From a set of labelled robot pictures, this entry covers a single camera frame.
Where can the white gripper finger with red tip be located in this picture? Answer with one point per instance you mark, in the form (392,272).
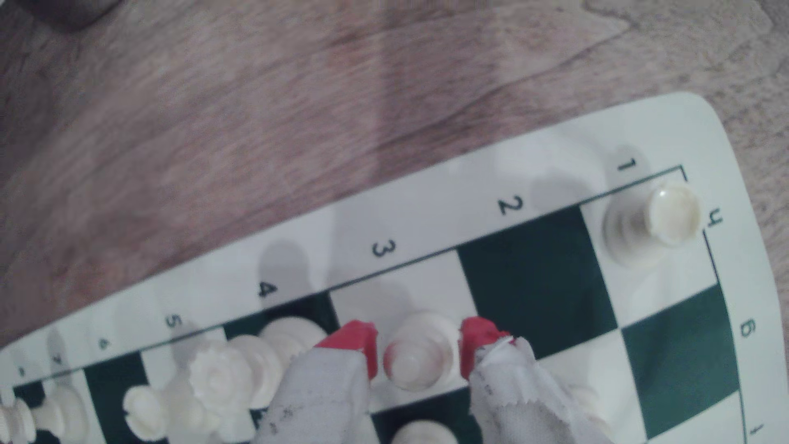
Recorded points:
(524,401)
(320,394)

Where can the white chess pawn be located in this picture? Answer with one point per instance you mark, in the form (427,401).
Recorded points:
(419,357)
(425,435)
(588,401)

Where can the green white chess board mat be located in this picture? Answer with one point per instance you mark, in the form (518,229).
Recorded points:
(431,203)

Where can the white chess king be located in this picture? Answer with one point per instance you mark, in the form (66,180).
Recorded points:
(58,410)

